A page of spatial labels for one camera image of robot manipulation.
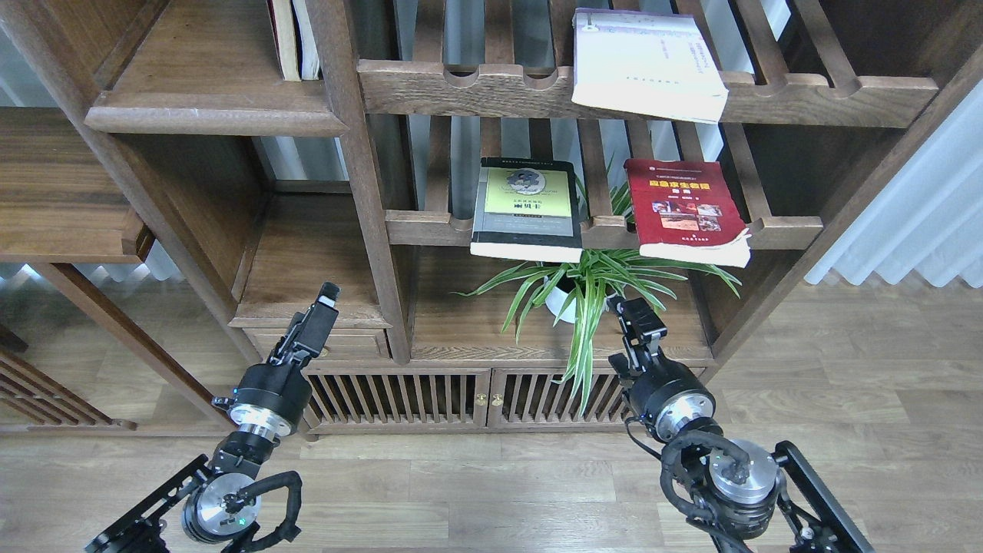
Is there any white upright book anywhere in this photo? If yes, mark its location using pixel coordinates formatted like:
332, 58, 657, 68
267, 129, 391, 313
292, 0, 322, 81

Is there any white window curtain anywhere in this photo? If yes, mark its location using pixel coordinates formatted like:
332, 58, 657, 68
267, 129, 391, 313
805, 84, 982, 288

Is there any white plant pot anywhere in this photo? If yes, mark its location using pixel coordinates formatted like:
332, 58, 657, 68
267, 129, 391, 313
545, 272, 617, 323

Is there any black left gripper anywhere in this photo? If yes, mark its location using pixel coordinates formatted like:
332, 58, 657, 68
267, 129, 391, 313
229, 281, 340, 425

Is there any red cover book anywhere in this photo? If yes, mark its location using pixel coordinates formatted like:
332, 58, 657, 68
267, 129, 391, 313
624, 158, 750, 267

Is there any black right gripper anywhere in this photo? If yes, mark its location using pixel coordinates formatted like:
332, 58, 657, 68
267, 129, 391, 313
610, 296, 716, 431

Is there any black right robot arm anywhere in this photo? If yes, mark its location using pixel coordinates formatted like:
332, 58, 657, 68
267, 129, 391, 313
607, 295, 873, 552

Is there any green spider plant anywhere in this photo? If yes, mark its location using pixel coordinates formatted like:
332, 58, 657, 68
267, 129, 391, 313
453, 154, 743, 416

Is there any dark wooden bookshelf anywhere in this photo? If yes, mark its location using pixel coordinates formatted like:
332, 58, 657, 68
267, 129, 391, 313
2, 1, 981, 389

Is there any black and yellow book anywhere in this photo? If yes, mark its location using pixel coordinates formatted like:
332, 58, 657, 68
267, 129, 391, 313
470, 157, 583, 263

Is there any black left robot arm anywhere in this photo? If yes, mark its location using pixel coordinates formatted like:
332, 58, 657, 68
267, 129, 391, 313
85, 281, 339, 552

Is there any white cover book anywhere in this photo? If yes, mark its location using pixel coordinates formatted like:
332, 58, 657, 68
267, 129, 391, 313
571, 8, 728, 124

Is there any slatted wooden bench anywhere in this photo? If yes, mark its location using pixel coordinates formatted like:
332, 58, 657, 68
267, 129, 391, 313
1, 326, 137, 431

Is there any beige upright book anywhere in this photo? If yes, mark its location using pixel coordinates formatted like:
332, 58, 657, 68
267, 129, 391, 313
267, 0, 301, 81

